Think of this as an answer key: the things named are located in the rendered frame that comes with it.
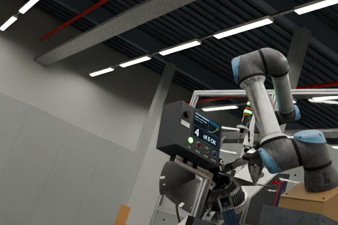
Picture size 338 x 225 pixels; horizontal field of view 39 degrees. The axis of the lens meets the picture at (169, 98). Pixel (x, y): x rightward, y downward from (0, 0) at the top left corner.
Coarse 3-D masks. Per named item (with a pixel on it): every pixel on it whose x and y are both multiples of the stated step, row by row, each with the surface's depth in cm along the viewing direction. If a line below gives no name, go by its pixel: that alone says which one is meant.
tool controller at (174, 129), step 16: (176, 112) 189; (192, 112) 192; (160, 128) 191; (176, 128) 185; (192, 128) 190; (208, 128) 197; (160, 144) 187; (176, 144) 181; (192, 144) 188; (208, 144) 195; (192, 160) 193; (208, 160) 193
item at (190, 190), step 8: (184, 184) 261; (192, 184) 262; (168, 192) 256; (176, 192) 256; (184, 192) 256; (192, 192) 257; (208, 192) 262; (176, 200) 252; (184, 200) 252; (192, 200) 253; (184, 208) 248
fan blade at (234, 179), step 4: (228, 176) 254; (232, 176) 256; (232, 180) 247; (236, 180) 247; (240, 180) 248; (244, 180) 250; (236, 184) 241; (240, 184) 241; (244, 184) 242; (248, 184) 242; (252, 184) 244; (260, 184) 247
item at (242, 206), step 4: (244, 192) 279; (244, 196) 275; (244, 200) 271; (248, 200) 275; (240, 204) 268; (244, 204) 270; (236, 208) 267; (240, 208) 268; (244, 208) 270; (216, 212) 268; (220, 212) 267; (236, 212) 267; (220, 216) 268
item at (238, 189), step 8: (232, 184) 274; (216, 192) 271; (224, 192) 268; (232, 192) 269; (240, 192) 273; (208, 200) 272; (216, 200) 269; (232, 200) 269; (240, 200) 271; (208, 208) 276; (216, 208) 270
